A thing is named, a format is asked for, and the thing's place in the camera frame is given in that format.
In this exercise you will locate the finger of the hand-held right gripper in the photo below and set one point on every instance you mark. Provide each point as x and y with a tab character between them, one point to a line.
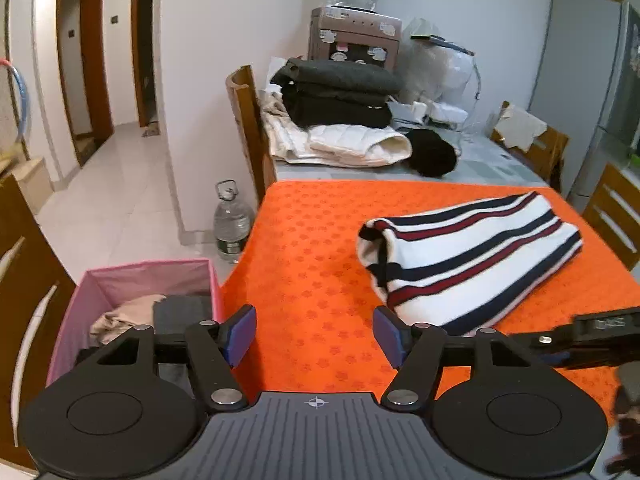
555	345

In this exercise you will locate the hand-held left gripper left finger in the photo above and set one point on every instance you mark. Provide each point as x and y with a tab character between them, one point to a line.
240	332

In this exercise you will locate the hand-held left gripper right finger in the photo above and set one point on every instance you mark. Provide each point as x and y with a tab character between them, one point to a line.
390	332

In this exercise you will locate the striped knit sweater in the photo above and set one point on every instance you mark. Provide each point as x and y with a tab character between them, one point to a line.
475	260

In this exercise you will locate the person's right hand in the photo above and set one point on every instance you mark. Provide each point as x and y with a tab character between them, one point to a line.
630	410

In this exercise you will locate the orange patterned mat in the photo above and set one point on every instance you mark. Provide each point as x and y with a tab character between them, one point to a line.
310	260

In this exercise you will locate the pink fabric basket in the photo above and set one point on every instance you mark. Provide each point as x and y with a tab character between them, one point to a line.
140	277

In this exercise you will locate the beige garment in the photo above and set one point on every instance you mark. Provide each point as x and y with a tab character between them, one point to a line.
125	315

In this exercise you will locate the wooden chair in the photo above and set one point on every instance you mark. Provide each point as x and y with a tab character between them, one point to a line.
245	120
545	155
612	220

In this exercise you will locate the black rolled garment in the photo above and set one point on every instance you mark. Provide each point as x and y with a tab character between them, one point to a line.
432	152

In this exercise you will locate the white quilted jacket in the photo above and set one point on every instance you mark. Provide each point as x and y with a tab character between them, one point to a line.
345	147

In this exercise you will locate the dark brown slatted chair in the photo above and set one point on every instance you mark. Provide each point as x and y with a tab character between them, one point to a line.
30	285

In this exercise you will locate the beige cloth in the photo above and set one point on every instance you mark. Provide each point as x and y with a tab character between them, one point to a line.
520	127

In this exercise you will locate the white power strip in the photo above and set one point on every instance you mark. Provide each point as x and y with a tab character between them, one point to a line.
440	112

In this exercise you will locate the black folded garment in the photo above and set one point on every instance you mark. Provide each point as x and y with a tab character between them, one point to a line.
340	110

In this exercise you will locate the beige low cabinet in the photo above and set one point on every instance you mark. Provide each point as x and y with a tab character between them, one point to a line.
32	185

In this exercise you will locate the silver refrigerator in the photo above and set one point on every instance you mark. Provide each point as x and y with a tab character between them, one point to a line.
570	85

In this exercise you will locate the dark grey folded garment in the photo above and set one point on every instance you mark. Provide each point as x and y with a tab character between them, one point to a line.
340	77

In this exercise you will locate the plastic-covered appliance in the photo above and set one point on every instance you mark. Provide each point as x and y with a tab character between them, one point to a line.
445	65

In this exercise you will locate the pink water dispenser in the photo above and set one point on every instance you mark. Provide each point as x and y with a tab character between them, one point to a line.
350	35

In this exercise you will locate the colourful hula hoop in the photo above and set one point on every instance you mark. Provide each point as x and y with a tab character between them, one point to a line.
26	97

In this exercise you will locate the wooden door frame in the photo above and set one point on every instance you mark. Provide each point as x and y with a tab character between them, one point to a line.
102	60
137	50

